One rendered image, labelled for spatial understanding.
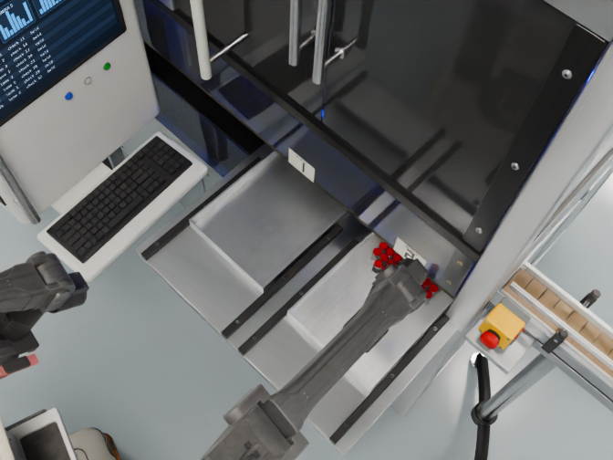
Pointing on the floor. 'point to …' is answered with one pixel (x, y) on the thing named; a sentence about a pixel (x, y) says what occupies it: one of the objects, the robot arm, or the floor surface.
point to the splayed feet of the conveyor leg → (481, 405)
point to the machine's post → (529, 213)
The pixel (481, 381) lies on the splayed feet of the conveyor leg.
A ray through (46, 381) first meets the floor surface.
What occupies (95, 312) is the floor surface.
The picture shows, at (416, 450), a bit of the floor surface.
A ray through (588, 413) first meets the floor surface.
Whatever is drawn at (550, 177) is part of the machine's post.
